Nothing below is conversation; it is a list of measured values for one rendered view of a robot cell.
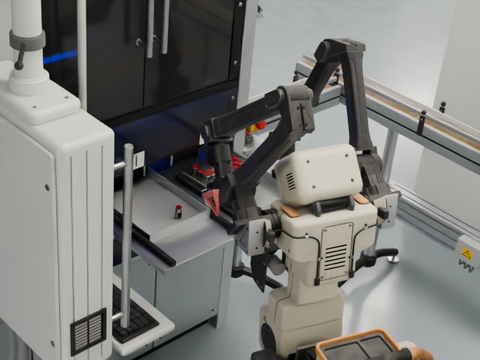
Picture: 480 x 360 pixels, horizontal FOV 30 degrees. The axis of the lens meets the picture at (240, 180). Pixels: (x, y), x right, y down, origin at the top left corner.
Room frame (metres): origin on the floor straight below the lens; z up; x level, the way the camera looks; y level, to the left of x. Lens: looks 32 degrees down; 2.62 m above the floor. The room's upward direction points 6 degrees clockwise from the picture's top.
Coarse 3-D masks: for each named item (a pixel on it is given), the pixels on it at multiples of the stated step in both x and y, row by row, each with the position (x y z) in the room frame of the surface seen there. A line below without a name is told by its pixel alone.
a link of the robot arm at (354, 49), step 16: (336, 48) 2.56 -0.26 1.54; (352, 48) 2.54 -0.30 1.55; (352, 64) 2.51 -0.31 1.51; (352, 80) 2.49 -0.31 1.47; (352, 96) 2.47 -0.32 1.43; (352, 112) 2.45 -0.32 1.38; (352, 128) 2.43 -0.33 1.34; (368, 128) 2.43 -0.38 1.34; (352, 144) 2.40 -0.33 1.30; (368, 144) 2.40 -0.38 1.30
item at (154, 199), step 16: (144, 176) 2.76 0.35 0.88; (160, 176) 2.73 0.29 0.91; (144, 192) 2.66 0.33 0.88; (160, 192) 2.67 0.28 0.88; (176, 192) 2.66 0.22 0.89; (144, 208) 2.56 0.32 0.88; (160, 208) 2.57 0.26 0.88; (192, 208) 2.59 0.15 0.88; (208, 208) 2.55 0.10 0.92; (144, 224) 2.46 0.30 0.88; (160, 224) 2.47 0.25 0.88; (176, 224) 2.44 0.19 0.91; (192, 224) 2.49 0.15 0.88
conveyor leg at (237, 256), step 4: (248, 156) 3.25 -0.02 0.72; (236, 244) 3.25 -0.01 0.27; (236, 248) 3.25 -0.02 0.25; (240, 248) 3.25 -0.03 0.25; (236, 252) 3.25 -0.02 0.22; (240, 252) 3.25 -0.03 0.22; (236, 256) 3.25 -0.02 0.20; (240, 256) 3.25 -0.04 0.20; (236, 260) 3.25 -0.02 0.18; (240, 260) 3.25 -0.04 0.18; (232, 264) 3.25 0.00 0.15; (236, 264) 3.25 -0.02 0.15; (240, 264) 3.26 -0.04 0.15
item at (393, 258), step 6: (378, 252) 3.49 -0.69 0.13; (384, 252) 3.52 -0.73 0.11; (390, 252) 3.55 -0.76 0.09; (396, 252) 3.59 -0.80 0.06; (360, 258) 3.43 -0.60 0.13; (366, 258) 3.42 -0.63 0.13; (372, 258) 3.42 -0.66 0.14; (390, 258) 3.61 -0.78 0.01; (396, 258) 3.62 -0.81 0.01; (360, 264) 3.39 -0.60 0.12; (366, 264) 3.41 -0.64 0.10; (372, 264) 3.42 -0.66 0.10; (342, 282) 3.30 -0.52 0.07
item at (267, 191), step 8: (184, 176) 2.76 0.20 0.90; (264, 176) 2.83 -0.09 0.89; (200, 184) 2.70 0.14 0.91; (264, 184) 2.79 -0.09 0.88; (272, 184) 2.79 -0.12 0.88; (256, 192) 2.73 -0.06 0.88; (264, 192) 2.73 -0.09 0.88; (272, 192) 2.74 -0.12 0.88; (256, 200) 2.68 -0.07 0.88; (264, 200) 2.68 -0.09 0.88; (272, 200) 2.69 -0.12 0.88; (232, 208) 2.58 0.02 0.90; (264, 208) 2.60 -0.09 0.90
